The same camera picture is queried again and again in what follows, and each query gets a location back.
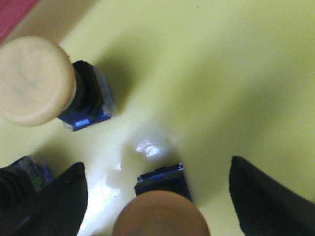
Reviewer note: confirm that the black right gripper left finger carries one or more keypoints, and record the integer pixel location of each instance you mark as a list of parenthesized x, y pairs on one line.
[(57, 210)]

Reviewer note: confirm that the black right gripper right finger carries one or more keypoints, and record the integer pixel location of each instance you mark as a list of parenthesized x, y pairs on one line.
[(264, 207)]

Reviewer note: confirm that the yellow mushroom push button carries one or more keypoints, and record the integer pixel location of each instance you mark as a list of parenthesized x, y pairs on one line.
[(39, 83), (21, 179), (163, 206)]

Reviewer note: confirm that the yellow tray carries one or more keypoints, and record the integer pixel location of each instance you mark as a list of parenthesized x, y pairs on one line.
[(194, 81)]

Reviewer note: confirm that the red object at right edge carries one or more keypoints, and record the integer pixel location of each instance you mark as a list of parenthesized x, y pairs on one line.
[(11, 13)]

